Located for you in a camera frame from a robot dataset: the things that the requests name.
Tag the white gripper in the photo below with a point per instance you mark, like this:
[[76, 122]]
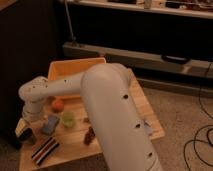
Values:
[[23, 127]]

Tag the dark grey cup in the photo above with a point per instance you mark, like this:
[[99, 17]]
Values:
[[28, 137]]

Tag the green plastic cup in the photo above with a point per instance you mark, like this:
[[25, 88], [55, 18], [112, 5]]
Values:
[[68, 119]]

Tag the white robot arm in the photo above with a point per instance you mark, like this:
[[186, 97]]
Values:
[[104, 90]]

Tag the blue sponge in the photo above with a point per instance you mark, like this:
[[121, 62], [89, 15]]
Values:
[[49, 127]]

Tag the striped black red eraser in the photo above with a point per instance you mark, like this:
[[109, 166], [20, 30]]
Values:
[[44, 150]]

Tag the orange ball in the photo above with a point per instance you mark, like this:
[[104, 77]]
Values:
[[57, 105]]

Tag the yellow plastic bin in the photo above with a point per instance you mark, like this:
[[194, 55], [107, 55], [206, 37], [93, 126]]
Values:
[[64, 68]]

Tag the blue grey cloth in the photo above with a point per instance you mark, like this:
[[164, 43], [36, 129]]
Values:
[[148, 128]]

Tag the grey metal shelf rail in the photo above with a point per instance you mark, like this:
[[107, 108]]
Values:
[[137, 59]]

